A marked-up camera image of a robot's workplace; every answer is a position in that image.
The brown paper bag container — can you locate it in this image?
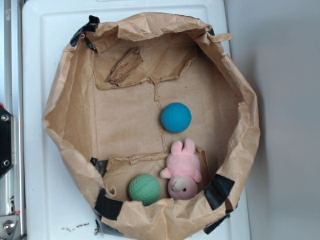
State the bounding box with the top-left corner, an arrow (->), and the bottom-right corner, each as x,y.
43,12 -> 260,240

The green dimpled ball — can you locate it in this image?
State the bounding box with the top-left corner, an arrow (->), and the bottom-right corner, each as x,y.
128,174 -> 161,206

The brown wood chip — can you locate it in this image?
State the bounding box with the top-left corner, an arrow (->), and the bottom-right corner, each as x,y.
105,47 -> 143,87

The pink plush bunny toy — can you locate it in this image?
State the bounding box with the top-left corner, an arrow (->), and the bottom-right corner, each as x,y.
160,138 -> 203,200

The aluminium frame rail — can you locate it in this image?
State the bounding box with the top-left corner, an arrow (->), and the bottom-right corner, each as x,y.
0,0 -> 27,240

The blue dimpled ball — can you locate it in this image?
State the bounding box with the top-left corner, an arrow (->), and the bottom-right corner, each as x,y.
160,102 -> 192,133

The white plastic tray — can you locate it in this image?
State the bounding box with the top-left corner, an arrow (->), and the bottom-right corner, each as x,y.
21,0 -> 252,240

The black metal bracket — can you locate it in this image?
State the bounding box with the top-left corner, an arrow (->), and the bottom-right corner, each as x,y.
0,104 -> 13,179

